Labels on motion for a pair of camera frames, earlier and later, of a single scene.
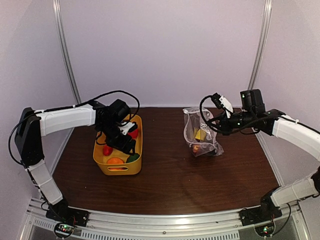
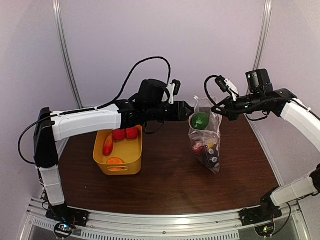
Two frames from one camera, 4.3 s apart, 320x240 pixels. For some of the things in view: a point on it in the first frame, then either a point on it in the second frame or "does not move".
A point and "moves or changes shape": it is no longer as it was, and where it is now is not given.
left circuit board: [64, 229] does not move
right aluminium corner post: [260, 45] does not move
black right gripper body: [247, 120] → [235, 113]
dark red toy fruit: [195, 149] does not move
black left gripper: [124, 145] → [180, 114]
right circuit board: [265, 230] does not move
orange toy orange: [115, 160] does not move
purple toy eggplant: [207, 149] → [213, 157]
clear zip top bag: [200, 133] moves or changes shape
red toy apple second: [134, 134] does not move
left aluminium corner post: [60, 29] does not move
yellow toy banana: [201, 134] → [211, 145]
